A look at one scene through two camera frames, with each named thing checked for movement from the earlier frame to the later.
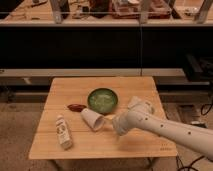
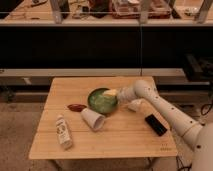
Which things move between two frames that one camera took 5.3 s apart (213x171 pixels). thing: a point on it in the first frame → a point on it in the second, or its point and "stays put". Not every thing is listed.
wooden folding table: [77, 122] stays put
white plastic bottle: [64, 133] stays put
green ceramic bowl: [102, 100] stays put
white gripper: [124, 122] → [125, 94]
